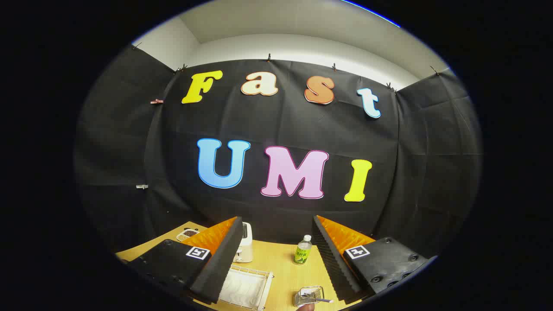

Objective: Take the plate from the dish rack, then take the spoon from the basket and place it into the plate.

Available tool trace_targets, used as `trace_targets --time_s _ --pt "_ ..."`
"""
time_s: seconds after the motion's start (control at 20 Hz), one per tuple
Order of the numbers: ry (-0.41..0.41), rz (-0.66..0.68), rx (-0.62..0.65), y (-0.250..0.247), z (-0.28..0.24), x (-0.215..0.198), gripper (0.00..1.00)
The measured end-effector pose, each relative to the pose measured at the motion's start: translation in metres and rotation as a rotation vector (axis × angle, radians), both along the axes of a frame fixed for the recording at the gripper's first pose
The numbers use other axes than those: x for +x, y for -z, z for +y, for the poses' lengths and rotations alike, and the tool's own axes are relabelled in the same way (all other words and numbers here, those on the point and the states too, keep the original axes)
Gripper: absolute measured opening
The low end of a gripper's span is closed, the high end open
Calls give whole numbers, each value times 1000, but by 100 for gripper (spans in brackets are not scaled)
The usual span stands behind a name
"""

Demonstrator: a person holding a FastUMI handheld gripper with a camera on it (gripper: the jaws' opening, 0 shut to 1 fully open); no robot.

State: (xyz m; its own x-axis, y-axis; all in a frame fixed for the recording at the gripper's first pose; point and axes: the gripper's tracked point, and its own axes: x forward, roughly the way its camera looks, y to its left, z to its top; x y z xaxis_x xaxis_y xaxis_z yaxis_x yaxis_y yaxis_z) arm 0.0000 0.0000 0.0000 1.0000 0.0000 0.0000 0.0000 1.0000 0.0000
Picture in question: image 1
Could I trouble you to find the green label drink bottle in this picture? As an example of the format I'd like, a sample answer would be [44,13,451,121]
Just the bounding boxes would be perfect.
[294,235,312,265]

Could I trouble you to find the metal spoon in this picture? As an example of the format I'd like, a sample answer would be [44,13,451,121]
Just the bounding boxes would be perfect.
[302,292,334,303]

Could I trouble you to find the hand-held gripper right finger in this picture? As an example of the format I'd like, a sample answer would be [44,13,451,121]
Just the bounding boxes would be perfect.
[312,215,432,304]

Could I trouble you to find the black backdrop cloth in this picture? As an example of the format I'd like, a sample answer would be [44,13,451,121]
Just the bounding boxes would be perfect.
[73,45,483,260]

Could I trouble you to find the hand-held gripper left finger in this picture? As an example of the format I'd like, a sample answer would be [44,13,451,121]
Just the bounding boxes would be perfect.
[125,216,244,305]

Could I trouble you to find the clear wire basket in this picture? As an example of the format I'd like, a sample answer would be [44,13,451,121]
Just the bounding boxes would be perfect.
[294,286,325,308]

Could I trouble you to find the white toaster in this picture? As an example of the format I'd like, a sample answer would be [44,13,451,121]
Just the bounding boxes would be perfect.
[233,222,254,263]

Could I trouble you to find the white wire dish rack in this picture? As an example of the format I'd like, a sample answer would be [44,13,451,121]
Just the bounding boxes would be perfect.
[218,264,274,311]

